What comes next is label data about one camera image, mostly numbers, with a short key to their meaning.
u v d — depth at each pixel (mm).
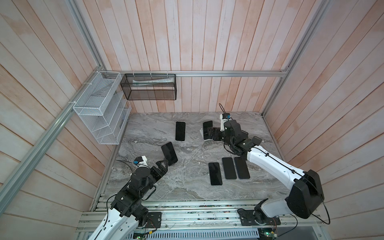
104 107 728
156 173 649
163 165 665
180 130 1010
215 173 884
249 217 729
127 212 496
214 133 729
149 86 1042
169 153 909
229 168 905
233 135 609
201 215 763
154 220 733
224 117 714
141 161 681
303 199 412
